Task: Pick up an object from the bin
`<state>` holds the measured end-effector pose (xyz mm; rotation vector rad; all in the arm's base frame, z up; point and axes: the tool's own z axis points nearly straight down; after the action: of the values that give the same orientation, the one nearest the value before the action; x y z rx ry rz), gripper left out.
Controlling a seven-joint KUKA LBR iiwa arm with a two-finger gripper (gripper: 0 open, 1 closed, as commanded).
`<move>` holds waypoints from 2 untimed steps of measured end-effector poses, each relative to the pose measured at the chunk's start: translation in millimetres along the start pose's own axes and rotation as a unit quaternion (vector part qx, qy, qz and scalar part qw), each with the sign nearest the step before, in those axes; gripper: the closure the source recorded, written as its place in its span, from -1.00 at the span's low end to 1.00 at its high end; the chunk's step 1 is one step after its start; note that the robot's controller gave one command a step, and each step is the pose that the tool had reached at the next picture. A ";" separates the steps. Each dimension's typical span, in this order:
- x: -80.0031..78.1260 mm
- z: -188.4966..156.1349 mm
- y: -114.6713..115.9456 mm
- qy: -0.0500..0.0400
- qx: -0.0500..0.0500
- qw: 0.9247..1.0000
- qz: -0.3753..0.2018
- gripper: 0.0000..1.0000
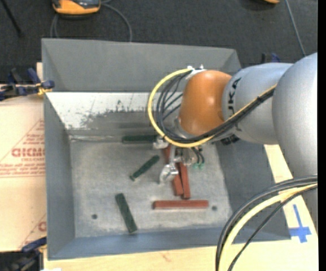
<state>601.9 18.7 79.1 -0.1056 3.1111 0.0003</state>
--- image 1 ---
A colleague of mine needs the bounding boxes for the grey metal bin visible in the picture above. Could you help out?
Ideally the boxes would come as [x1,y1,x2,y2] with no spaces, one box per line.
[41,38,292,261]

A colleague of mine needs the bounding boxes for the brown cardboard board, red print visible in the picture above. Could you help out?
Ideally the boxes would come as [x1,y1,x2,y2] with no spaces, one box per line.
[0,83,47,253]

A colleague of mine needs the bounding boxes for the black cylinder on white bracket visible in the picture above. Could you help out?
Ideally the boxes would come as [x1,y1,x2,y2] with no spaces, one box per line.
[219,134,240,146]

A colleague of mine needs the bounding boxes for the dark green flat block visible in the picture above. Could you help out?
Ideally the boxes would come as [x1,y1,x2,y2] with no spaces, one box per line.
[114,193,139,234]
[121,134,158,145]
[129,155,161,182]

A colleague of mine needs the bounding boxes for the red-brown flat block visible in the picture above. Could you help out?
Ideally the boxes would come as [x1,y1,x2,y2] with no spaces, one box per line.
[179,162,192,200]
[162,145,185,197]
[152,199,210,211]

